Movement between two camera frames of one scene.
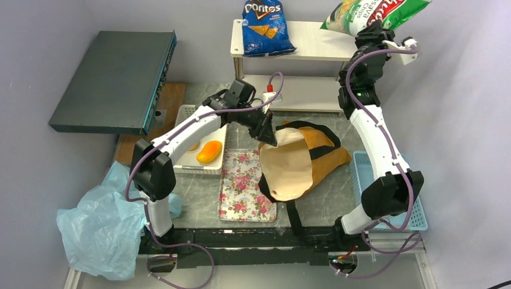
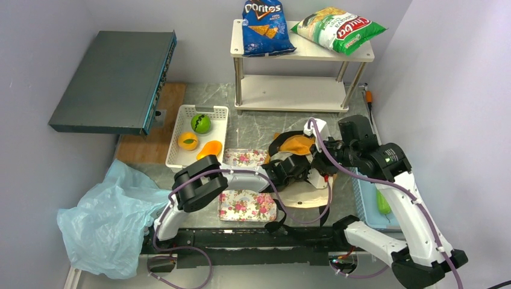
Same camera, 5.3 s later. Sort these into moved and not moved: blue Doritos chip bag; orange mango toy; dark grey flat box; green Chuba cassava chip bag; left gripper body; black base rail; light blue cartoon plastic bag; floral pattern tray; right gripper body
Moved: green Chuba cassava chip bag; left gripper body; right gripper body
Not moved: blue Doritos chip bag; floral pattern tray; dark grey flat box; light blue cartoon plastic bag; orange mango toy; black base rail
